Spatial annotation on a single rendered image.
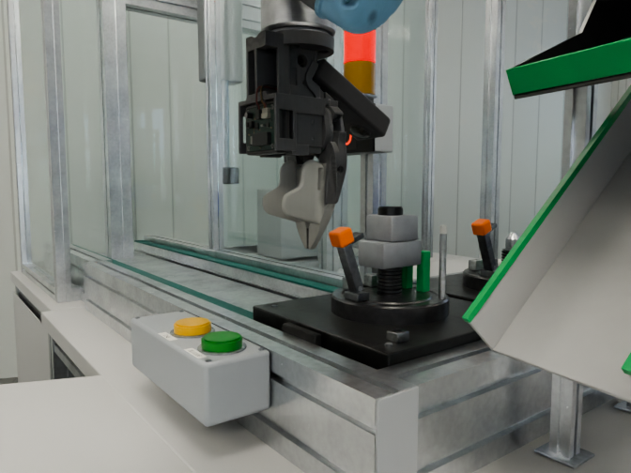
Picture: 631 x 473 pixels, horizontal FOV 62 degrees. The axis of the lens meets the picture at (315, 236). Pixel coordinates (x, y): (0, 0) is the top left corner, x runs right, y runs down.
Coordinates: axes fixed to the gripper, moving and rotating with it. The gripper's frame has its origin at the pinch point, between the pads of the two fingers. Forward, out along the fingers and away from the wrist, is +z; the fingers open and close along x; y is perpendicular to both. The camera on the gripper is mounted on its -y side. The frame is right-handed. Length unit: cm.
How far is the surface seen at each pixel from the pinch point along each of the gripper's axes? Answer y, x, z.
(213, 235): -25, -75, 7
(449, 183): -269, -198, -8
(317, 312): -3.6, -4.3, 9.6
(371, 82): -23.1, -16.4, -21.3
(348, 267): -4.1, 0.7, 3.6
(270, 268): -23, -46, 11
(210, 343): 12.1, -0.4, 9.6
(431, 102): -112, -81, -35
